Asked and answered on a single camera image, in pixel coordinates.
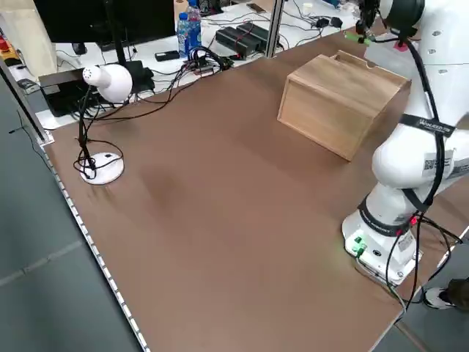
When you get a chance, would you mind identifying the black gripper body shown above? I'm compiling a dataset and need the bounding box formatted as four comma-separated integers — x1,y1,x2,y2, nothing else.
361,0,380,18

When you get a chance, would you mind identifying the green stick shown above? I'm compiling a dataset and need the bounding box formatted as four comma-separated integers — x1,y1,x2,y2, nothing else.
343,32,375,45

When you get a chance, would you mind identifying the wooden drawer cabinet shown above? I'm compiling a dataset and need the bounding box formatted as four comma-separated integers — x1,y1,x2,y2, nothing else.
276,50,413,162

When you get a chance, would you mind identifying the black device box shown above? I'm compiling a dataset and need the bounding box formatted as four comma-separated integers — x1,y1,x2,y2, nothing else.
38,70,97,118

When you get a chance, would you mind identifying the small black adapter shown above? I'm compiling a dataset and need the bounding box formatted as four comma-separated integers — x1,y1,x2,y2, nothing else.
314,16,344,29

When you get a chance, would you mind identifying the black power supply brick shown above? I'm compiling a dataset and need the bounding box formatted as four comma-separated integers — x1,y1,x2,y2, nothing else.
215,26,257,59
236,21,271,52

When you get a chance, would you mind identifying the clear bottle blue label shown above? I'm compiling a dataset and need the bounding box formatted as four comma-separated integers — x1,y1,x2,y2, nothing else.
186,0,203,51
177,12,192,59

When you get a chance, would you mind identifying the black monitor stand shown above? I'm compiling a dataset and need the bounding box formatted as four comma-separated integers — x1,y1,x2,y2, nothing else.
104,0,157,92

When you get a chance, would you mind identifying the white desk lamp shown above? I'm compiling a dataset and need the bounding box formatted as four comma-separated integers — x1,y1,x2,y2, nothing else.
73,65,133,186

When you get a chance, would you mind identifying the black computer monitor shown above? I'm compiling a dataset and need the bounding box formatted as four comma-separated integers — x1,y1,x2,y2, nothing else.
32,0,177,44

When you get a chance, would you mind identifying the person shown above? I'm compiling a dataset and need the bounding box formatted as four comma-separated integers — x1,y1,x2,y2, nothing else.
424,277,469,311

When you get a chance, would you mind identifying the beige board panel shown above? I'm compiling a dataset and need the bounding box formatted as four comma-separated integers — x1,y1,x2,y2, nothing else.
0,7,59,76

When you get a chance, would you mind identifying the aluminium frame post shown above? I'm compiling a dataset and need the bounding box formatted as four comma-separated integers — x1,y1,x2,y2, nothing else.
264,0,286,59
0,54,56,147

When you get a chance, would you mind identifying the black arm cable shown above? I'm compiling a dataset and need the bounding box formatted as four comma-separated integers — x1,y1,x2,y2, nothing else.
377,0,446,217

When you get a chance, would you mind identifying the tangled black cable bundle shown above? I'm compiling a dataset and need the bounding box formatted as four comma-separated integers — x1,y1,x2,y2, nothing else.
181,45,236,77

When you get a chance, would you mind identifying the black lamp cable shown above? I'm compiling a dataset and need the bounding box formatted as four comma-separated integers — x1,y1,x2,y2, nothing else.
75,65,221,177

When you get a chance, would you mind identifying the black base cable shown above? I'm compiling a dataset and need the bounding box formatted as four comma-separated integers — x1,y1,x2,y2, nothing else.
384,216,465,307

